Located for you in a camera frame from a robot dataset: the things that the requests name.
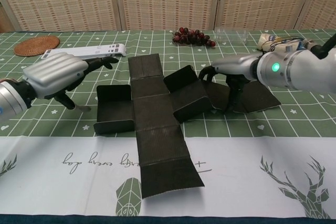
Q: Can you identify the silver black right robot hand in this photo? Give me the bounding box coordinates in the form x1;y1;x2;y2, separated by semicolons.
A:
198;54;263;113

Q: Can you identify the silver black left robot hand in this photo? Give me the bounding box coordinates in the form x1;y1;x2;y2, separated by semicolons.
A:
22;52;119;112

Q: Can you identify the black cardboard box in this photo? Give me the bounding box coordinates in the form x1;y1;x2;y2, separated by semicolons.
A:
93;54;281;199

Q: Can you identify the clear plastic cup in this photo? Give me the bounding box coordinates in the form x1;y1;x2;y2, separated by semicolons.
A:
213;27;249;45

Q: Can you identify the round woven rattan coaster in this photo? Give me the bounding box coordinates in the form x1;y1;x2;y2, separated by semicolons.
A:
14;37;60;57

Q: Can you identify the bunch of red grapes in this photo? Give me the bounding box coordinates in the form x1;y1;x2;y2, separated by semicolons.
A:
172;27;216;48

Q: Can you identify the white folding laptop stand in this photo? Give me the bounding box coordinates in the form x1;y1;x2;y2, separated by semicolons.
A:
43;44;127;61

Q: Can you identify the green checked deer tablecloth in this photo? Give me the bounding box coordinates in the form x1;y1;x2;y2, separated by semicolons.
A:
0;28;336;224

